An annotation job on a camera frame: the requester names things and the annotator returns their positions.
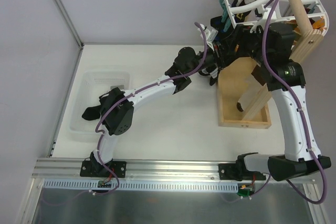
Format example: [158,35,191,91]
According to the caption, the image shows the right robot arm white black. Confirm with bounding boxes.
[230,23,331,181]

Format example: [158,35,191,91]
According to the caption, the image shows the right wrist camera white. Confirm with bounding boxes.
[250,4,282,33]

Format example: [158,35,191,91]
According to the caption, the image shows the black sport sock hanging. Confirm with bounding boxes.
[198,63,223,86]

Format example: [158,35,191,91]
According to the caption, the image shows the wooden hanger stand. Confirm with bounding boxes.
[217,0,330,129]

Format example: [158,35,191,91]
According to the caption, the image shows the black sock plain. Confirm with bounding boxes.
[210,16,234,43]

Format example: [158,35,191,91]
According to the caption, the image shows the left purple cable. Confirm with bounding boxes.
[94,22,209,196]

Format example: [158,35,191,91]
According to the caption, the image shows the white round clip hanger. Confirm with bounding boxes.
[222,0,329,37]

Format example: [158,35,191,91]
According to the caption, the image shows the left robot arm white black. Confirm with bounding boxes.
[80,43,225,178]

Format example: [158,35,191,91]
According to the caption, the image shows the purple cable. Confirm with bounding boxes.
[94,22,209,196]
[262,0,329,205]

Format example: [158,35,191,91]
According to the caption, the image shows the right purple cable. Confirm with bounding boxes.
[262,0,329,205]

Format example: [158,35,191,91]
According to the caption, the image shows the aluminium mounting rail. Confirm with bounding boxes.
[32,158,236,182]

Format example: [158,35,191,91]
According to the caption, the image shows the grey sock white stripes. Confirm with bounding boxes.
[110,85,124,90]

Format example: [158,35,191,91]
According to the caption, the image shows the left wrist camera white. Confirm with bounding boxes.
[198,24,218,50]

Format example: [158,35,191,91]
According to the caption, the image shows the white plastic laundry basket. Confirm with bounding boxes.
[69,69,131,136]

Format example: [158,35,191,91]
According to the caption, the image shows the white slotted cable duct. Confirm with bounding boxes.
[44,179,238,194]

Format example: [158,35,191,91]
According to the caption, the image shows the black sock white stripes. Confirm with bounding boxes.
[81,105,101,121]

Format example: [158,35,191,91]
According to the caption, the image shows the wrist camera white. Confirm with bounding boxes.
[250,4,282,33]
[198,24,218,50]

